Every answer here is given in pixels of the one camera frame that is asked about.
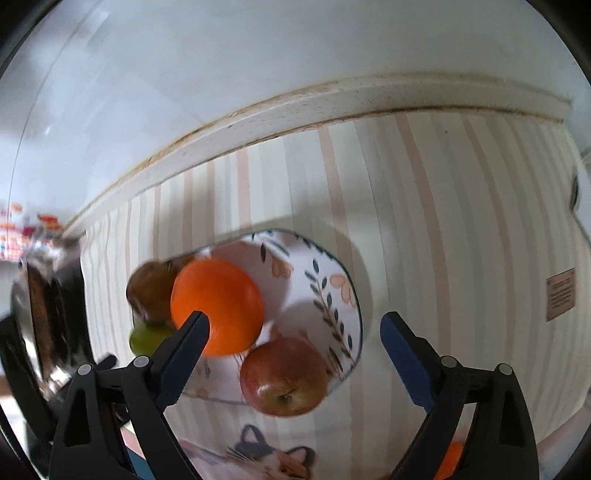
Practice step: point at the brown mat label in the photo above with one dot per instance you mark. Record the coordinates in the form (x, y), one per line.
(561, 295)

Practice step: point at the black cooktop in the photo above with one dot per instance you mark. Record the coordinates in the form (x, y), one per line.
(21, 378)

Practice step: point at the colourful letter wall sticker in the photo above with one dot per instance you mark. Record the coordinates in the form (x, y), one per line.
(46, 220)

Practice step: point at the brownish red tomato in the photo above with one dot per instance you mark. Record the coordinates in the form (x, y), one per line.
(150, 290)

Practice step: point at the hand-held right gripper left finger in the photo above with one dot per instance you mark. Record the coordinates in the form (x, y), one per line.
(184, 364)

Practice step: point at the striped cat print mat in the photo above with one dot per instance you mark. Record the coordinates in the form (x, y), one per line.
(415, 207)

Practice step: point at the small mandarin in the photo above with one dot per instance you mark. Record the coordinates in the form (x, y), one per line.
(450, 459)

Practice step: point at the steel wok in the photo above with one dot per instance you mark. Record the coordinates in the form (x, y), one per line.
(32, 295)

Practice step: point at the red apple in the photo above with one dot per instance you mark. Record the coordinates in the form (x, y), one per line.
(281, 369)

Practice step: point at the green apple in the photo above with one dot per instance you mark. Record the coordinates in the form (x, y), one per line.
(145, 339)

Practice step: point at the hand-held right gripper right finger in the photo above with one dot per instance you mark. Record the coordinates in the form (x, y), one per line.
(406, 360)

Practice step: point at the large orange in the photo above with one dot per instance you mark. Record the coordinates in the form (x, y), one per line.
(221, 295)

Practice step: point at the floral oval plate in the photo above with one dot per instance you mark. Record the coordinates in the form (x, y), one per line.
(318, 258)

